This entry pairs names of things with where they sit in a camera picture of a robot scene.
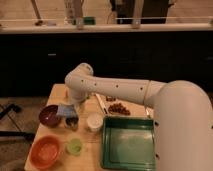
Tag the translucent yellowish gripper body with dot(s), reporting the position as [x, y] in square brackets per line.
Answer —
[79, 107]

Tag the green plastic tray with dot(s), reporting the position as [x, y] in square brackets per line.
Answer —
[128, 144]

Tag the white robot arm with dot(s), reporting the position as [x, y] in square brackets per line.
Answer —
[183, 115]

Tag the brown wooden block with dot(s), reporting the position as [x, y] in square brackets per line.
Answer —
[110, 99]

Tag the orange plastic bowl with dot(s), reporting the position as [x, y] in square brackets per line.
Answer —
[45, 152]

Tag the blue sponge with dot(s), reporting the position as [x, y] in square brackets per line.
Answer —
[67, 111]

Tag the light green plastic cup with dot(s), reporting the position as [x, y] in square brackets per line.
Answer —
[74, 146]

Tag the dark purple bowl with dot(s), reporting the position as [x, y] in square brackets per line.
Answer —
[48, 117]

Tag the bunch of dark grapes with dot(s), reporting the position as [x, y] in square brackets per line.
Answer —
[118, 108]

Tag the small metal cup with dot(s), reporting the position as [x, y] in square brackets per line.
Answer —
[72, 123]

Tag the white handled knife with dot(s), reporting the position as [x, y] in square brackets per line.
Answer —
[101, 103]

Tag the white round container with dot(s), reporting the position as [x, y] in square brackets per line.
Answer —
[94, 122]

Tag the green box on counter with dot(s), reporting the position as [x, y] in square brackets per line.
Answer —
[89, 20]

